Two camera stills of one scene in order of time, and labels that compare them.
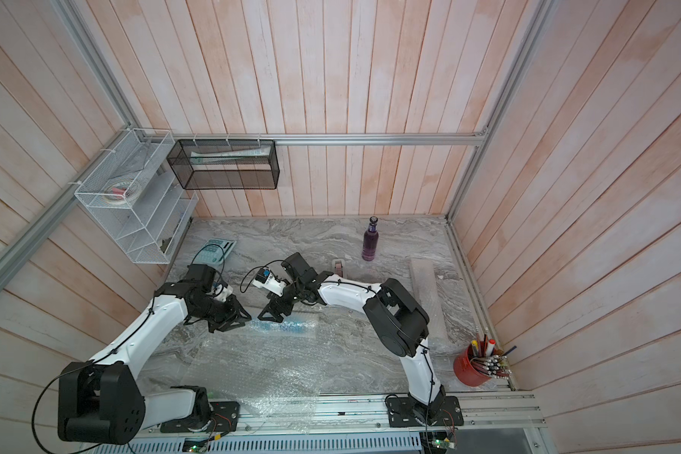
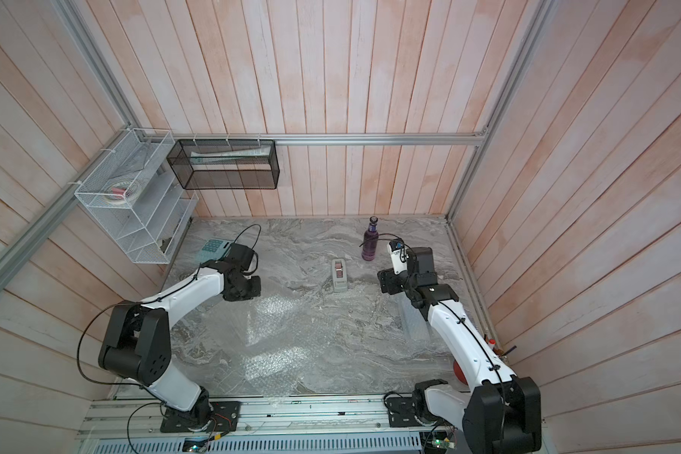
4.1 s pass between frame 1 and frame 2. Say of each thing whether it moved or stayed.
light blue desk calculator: stayed
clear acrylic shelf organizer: stayed
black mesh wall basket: stayed
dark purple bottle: stayed
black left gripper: moved
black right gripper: moved
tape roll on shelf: stayed
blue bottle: moved
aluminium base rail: stayed
